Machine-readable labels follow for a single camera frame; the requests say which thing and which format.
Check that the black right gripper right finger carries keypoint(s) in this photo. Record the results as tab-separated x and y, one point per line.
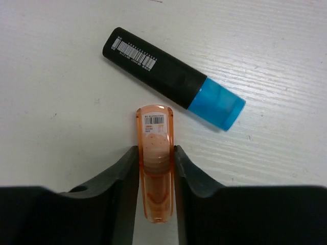
209	212

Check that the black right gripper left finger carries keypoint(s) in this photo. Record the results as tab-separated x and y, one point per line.
99	211

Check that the black highlighter blue cap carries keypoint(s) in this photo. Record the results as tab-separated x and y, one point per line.
179	82

